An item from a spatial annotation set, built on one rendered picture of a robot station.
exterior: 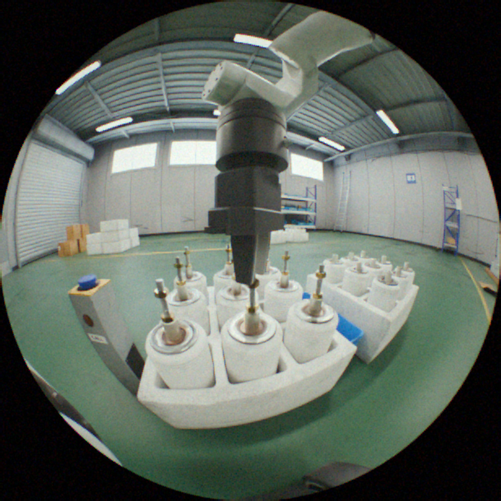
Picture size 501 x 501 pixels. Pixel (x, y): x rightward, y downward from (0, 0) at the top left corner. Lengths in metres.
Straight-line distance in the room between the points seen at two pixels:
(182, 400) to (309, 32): 0.47
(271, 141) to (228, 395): 0.31
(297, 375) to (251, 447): 0.22
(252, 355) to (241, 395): 0.07
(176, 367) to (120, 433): 0.34
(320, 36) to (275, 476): 0.63
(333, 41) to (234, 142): 0.18
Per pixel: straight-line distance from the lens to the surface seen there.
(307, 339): 0.27
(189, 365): 0.22
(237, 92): 0.21
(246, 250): 0.16
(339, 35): 0.24
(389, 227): 6.63
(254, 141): 0.15
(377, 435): 0.50
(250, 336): 0.22
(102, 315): 0.31
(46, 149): 6.05
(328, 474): 0.29
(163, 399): 0.27
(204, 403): 0.25
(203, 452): 0.42
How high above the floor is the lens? 0.41
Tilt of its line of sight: 12 degrees down
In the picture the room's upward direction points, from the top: straight up
